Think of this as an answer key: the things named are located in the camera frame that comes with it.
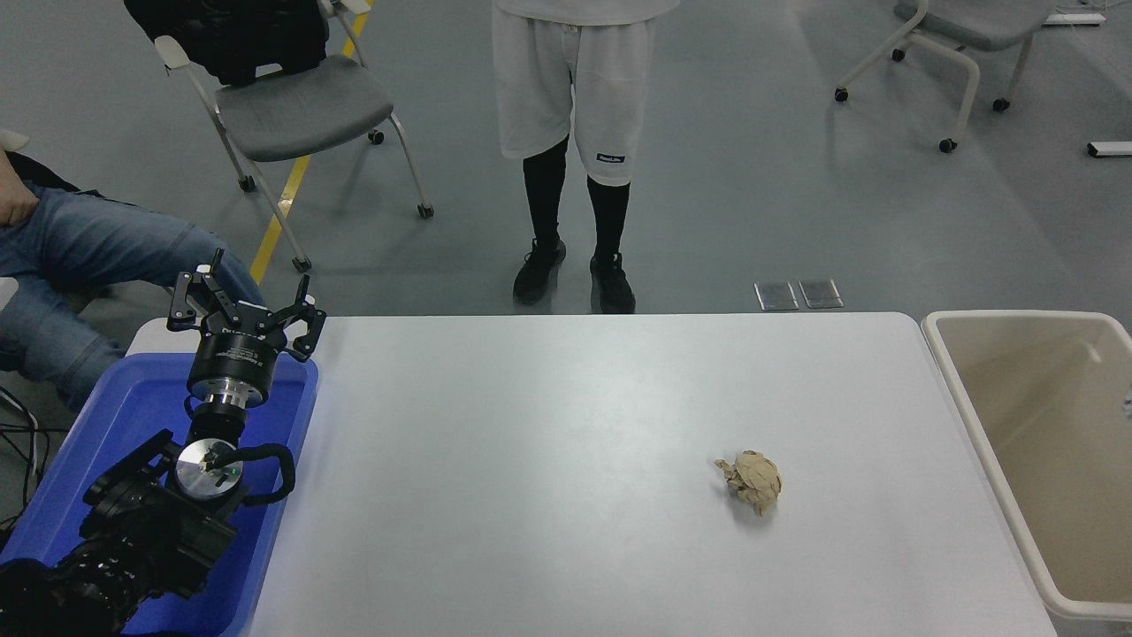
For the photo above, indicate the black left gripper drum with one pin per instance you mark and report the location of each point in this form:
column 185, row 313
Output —
column 235, row 358

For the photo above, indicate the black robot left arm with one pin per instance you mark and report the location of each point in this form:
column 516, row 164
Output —
column 150, row 531

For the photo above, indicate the silver floor plate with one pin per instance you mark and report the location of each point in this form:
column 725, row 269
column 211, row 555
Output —
column 821, row 294
column 776, row 295

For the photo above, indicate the seated person's hand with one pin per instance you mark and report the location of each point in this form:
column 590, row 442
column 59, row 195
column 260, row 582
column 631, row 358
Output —
column 13, row 202

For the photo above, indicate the blue plastic tray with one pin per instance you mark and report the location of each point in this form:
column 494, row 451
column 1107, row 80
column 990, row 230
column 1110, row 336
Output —
column 115, row 425

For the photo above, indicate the seated person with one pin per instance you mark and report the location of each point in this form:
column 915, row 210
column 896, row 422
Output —
column 88, row 248

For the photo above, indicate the black jacket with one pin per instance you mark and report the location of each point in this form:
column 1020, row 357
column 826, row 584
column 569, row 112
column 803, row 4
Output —
column 230, row 35

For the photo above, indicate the standing person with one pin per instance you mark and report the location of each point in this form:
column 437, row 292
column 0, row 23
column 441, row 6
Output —
column 566, row 80

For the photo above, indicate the crumpled tan paper ball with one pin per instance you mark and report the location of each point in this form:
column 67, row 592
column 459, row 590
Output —
column 753, row 482

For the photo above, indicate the large pale bin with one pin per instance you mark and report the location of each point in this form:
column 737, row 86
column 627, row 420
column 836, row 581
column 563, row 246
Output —
column 1044, row 398

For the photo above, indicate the white floor bar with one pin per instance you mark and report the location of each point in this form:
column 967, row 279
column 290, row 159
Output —
column 1074, row 18
column 1110, row 149

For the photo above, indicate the grey chair with white frame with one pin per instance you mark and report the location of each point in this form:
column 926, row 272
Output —
column 973, row 22
column 301, row 106

